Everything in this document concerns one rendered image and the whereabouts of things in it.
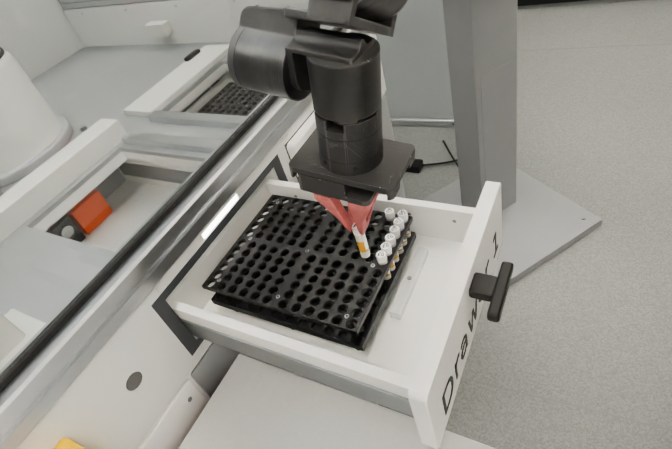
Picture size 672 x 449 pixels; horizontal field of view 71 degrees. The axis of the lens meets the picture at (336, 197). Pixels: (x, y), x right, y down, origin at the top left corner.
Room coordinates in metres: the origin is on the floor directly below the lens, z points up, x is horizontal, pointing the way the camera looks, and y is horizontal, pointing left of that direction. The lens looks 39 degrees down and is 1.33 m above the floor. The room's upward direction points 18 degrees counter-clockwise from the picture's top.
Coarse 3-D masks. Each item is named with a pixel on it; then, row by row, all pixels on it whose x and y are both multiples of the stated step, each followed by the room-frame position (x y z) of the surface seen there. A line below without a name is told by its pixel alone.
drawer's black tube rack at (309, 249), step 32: (256, 224) 0.52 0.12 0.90; (288, 224) 0.50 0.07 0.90; (320, 224) 0.47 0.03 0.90; (384, 224) 0.44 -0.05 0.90; (224, 256) 0.47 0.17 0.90; (256, 256) 0.48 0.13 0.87; (288, 256) 0.43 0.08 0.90; (320, 256) 0.42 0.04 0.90; (352, 256) 0.40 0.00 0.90; (224, 288) 0.42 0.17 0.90; (256, 288) 0.40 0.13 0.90; (288, 288) 0.38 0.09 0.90; (320, 288) 0.37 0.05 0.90; (352, 288) 0.36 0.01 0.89; (384, 288) 0.37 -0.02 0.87; (288, 320) 0.36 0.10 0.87; (320, 320) 0.32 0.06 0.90
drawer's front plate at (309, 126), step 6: (312, 114) 0.71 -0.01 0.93; (312, 120) 0.69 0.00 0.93; (306, 126) 0.68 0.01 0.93; (312, 126) 0.68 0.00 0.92; (300, 132) 0.67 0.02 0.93; (306, 132) 0.67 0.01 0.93; (294, 138) 0.66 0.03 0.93; (300, 138) 0.65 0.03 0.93; (306, 138) 0.66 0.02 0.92; (288, 144) 0.65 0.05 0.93; (294, 144) 0.64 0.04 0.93; (300, 144) 0.65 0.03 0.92; (288, 150) 0.64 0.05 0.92; (294, 150) 0.64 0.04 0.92
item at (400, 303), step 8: (424, 248) 0.42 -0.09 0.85; (416, 256) 0.41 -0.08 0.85; (424, 256) 0.41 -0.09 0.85; (416, 264) 0.40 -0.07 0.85; (408, 272) 0.39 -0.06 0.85; (416, 272) 0.39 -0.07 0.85; (408, 280) 0.38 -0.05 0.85; (416, 280) 0.38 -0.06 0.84; (400, 288) 0.37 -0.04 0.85; (408, 288) 0.37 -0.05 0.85; (400, 296) 0.36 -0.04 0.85; (408, 296) 0.36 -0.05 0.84; (400, 304) 0.35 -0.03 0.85; (392, 312) 0.34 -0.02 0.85; (400, 312) 0.34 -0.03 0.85
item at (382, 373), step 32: (256, 192) 0.60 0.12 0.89; (288, 192) 0.59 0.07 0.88; (416, 224) 0.46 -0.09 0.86; (448, 224) 0.43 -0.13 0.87; (448, 256) 0.41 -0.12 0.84; (192, 288) 0.46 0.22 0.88; (416, 288) 0.37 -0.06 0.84; (192, 320) 0.40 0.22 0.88; (224, 320) 0.37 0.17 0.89; (256, 320) 0.40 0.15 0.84; (384, 320) 0.34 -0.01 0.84; (416, 320) 0.33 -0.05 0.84; (256, 352) 0.34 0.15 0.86; (288, 352) 0.31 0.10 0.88; (320, 352) 0.29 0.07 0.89; (352, 352) 0.32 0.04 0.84; (384, 352) 0.30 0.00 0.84; (416, 352) 0.29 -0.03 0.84; (352, 384) 0.26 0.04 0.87; (384, 384) 0.24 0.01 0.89
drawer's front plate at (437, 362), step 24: (480, 216) 0.37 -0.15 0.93; (480, 240) 0.34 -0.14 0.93; (456, 264) 0.32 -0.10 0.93; (480, 264) 0.33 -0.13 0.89; (456, 288) 0.29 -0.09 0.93; (456, 312) 0.26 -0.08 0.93; (480, 312) 0.32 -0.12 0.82; (432, 336) 0.25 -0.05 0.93; (456, 336) 0.26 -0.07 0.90; (432, 360) 0.22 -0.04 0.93; (456, 360) 0.25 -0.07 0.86; (432, 384) 0.20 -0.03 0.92; (456, 384) 0.24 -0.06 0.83; (432, 408) 0.20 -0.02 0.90; (432, 432) 0.19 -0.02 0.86
